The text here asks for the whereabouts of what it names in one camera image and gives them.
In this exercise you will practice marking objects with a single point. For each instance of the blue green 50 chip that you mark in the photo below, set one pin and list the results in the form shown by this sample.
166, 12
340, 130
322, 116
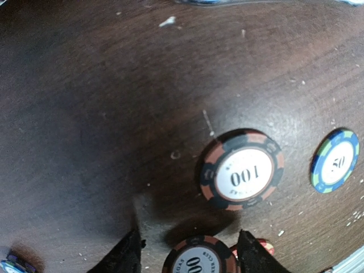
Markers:
334, 160

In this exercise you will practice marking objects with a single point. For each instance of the red poker chip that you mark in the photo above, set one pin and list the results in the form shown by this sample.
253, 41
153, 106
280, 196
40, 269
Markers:
265, 243

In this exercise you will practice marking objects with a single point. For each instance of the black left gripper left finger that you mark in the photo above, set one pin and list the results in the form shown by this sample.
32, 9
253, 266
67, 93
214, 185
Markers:
125, 256

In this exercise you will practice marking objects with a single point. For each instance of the brown black 100 chip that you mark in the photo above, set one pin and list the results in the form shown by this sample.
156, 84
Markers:
242, 168

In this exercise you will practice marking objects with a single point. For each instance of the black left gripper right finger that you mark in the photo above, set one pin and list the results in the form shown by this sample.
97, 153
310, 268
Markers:
253, 257

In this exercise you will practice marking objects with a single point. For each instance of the blue white chip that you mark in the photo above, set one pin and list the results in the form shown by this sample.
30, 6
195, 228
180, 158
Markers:
16, 260

